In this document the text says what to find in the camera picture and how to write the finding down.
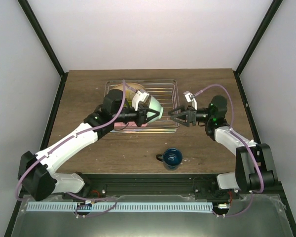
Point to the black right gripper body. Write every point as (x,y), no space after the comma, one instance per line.
(193,118)

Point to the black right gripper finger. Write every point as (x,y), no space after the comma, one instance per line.
(176,111)
(180,120)

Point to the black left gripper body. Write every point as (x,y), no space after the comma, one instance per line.
(141,111)

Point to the mint green bowl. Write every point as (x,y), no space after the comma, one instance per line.
(153,103)

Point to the chrome wire dish rack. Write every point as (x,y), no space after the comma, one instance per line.
(166,92)

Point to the plain pink plate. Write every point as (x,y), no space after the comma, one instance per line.
(131,124)

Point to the pink plate with bird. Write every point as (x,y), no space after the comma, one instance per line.
(128,91)

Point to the dark blue mug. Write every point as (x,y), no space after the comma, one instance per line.
(171,158)

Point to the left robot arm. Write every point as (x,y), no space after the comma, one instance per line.
(38,172)

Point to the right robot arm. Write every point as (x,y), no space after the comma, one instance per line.
(254,165)

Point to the metal front panel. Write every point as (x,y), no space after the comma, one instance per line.
(257,216)

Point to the light blue slotted strip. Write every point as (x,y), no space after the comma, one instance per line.
(193,207)

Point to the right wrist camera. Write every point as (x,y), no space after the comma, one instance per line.
(190,98)

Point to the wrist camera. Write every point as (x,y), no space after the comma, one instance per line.
(190,98)
(140,96)

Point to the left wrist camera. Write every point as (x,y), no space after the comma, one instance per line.
(140,96)

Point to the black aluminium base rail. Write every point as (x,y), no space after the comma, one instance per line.
(200,186)

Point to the right black frame post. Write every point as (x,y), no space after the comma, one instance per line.
(268,17)

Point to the black frame post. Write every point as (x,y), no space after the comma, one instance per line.
(28,11)
(268,17)

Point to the left black frame post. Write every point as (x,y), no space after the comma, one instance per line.
(28,11)

